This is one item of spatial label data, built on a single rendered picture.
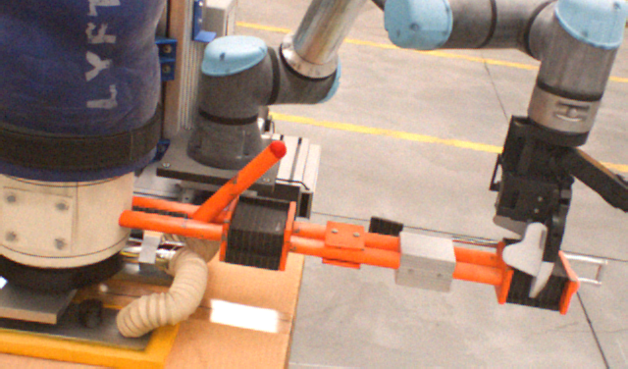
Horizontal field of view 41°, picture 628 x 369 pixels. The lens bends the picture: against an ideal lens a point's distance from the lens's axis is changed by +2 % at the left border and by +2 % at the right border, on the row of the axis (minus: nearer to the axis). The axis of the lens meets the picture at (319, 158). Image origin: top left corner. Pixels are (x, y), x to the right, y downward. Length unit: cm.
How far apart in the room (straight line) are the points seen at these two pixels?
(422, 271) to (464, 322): 215
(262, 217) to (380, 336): 198
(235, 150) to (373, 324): 158
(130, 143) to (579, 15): 52
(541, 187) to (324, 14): 61
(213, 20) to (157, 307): 108
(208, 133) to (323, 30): 30
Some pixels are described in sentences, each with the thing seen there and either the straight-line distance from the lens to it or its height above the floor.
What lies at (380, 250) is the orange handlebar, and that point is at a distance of 104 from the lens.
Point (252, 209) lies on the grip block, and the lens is 108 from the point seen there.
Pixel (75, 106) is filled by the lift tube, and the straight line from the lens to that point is 94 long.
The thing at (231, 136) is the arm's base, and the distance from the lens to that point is 159.
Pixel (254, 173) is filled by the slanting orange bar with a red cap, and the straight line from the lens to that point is 102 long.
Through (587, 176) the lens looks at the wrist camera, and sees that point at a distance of 102.
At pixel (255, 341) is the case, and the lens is 109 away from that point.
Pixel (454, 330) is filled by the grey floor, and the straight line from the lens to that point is 313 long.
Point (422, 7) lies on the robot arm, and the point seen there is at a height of 152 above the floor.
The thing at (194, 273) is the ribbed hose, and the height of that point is 116.
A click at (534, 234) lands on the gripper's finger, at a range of 103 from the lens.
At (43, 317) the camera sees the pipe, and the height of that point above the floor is 112.
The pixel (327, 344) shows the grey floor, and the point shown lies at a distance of 292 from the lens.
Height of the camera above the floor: 172
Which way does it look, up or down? 24 degrees down
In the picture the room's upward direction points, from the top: 9 degrees clockwise
